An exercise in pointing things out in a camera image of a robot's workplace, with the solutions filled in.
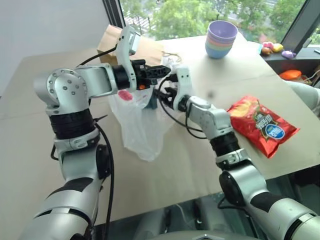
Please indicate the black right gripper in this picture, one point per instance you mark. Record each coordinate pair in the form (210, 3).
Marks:
(172, 91)

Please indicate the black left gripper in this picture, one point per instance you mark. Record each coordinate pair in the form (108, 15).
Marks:
(140, 73)

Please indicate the white translucent plastic bag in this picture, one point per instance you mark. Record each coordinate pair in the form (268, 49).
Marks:
(140, 125)

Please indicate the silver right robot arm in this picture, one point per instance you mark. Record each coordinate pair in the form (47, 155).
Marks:
(215, 120)

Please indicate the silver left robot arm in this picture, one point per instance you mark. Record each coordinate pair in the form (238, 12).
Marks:
(70, 90)

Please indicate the brown paper bag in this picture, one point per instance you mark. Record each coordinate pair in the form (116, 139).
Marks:
(112, 42)

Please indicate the red potato chip bag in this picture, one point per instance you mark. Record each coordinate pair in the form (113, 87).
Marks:
(260, 125)

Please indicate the stack of pastel bowls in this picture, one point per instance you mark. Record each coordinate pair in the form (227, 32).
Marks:
(221, 40)

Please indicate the pink and yellow plush toy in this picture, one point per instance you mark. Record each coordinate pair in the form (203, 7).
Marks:
(267, 48)

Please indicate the orange plastic object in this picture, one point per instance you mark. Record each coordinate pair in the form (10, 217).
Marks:
(290, 74)

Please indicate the purple plush toy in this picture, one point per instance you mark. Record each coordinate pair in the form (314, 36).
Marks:
(288, 54)

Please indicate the grey rounded padded object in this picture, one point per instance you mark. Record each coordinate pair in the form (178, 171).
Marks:
(307, 96)

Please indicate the black window sill shelf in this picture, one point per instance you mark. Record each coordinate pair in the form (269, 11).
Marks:
(307, 62)

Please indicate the silver robot torso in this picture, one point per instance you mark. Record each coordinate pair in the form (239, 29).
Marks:
(205, 236)

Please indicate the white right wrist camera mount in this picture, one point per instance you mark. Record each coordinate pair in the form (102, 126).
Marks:
(183, 82)

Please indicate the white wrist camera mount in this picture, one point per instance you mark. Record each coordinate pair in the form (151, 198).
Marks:
(183, 82)
(125, 47)

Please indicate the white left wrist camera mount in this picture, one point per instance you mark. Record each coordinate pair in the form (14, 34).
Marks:
(125, 47)

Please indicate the dark window frame post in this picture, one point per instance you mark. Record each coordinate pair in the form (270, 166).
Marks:
(113, 12)

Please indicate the dark slanted window frame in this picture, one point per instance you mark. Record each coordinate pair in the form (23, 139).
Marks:
(297, 22)

